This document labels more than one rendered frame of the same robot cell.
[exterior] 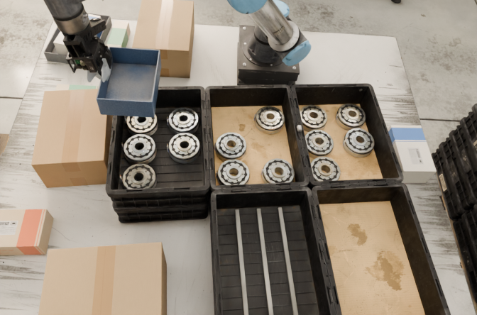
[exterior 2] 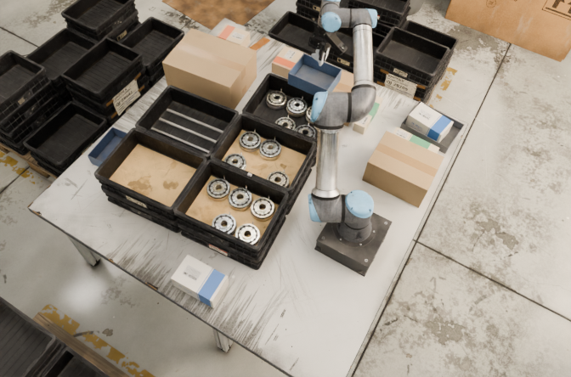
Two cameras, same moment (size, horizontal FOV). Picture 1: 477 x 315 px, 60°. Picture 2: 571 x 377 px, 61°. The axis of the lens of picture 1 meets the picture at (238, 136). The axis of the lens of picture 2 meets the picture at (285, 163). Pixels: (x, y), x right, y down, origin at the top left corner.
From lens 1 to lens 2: 200 cm
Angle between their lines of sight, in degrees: 60
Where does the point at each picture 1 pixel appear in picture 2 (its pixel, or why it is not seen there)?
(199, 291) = not seen: hidden behind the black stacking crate
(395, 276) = (135, 187)
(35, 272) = (264, 66)
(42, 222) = (284, 66)
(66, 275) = (239, 53)
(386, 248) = (150, 194)
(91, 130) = not seen: hidden behind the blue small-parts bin
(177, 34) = (389, 162)
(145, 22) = (411, 148)
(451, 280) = (110, 244)
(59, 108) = (347, 81)
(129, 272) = (224, 71)
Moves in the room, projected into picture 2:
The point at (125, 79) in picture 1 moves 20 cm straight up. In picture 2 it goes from (323, 80) to (327, 47)
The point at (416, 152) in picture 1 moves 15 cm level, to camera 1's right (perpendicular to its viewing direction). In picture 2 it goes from (194, 276) to (167, 305)
